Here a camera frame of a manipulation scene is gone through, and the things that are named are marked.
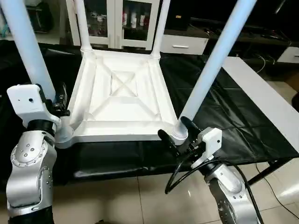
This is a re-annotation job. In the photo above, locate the white plastic table top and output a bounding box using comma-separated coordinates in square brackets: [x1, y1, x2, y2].
[54, 48, 190, 150]

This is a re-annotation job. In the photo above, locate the white plastic table leg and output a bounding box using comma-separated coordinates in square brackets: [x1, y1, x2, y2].
[74, 0, 95, 56]
[171, 0, 258, 140]
[149, 0, 171, 59]
[0, 0, 57, 101]

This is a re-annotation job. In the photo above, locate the black mat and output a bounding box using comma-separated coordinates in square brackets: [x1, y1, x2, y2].
[0, 40, 299, 187]

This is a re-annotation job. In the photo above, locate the white drawer unit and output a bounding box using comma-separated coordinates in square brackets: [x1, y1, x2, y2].
[277, 46, 299, 65]
[159, 35, 209, 56]

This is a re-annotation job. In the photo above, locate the white glass door cabinet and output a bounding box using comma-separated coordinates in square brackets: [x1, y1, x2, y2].
[65, 0, 162, 51]

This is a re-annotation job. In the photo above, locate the black speaker box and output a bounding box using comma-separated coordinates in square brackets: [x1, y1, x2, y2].
[166, 0, 197, 31]

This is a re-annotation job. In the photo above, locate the dark low tv stand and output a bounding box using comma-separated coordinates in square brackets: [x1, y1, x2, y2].
[189, 16, 299, 61]

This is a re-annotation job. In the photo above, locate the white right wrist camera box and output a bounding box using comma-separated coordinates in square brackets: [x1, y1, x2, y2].
[191, 127, 223, 169]

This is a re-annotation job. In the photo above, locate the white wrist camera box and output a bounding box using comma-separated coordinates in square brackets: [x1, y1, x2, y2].
[6, 84, 62, 127]
[191, 127, 223, 169]

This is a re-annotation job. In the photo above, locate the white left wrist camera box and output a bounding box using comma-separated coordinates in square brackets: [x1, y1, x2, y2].
[6, 84, 62, 127]

